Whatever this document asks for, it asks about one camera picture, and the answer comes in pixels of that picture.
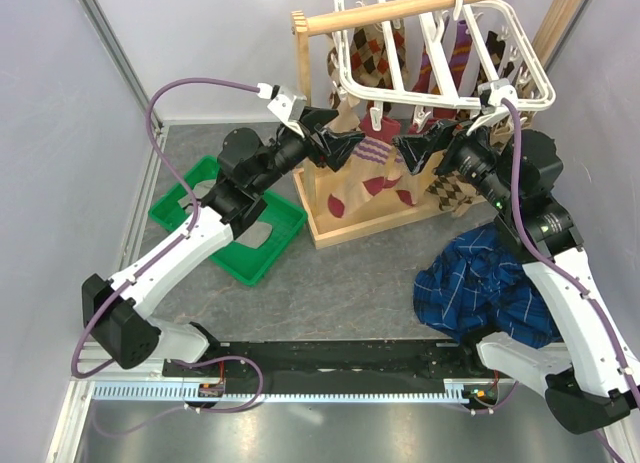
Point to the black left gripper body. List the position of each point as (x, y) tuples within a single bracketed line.
[(290, 149)]

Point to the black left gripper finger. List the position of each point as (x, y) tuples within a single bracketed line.
[(313, 123), (332, 150)]

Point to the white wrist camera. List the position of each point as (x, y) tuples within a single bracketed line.
[(285, 104), (497, 99)]

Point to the grey sock black stripes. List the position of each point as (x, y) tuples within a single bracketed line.
[(253, 237)]

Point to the green plastic tray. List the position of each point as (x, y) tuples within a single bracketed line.
[(245, 264)]

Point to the beige sock maroon toe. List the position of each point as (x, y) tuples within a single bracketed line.
[(374, 167)]

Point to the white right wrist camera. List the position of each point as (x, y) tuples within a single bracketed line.
[(497, 99)]

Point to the white plastic clip hanger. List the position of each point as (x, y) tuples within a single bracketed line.
[(534, 90)]

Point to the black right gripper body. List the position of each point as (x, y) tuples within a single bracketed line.
[(470, 153)]

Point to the blue plaid shirt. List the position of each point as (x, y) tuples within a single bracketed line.
[(476, 283)]

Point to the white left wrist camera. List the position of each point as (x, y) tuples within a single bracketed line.
[(285, 104)]

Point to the cream brown striped sock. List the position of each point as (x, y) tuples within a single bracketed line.
[(337, 93)]

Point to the blue slotted cable duct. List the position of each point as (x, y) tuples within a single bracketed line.
[(453, 393)]

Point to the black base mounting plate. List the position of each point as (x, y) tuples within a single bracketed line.
[(428, 358)]

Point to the wooden clothes rack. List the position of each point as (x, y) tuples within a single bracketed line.
[(385, 211)]

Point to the beige sock maroon purple stripes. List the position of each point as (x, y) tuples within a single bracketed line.
[(408, 188)]

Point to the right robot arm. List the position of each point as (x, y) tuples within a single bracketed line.
[(590, 378)]

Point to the brown argyle sock left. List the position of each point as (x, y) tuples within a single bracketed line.
[(453, 194)]

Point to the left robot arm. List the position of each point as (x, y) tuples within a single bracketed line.
[(117, 312)]

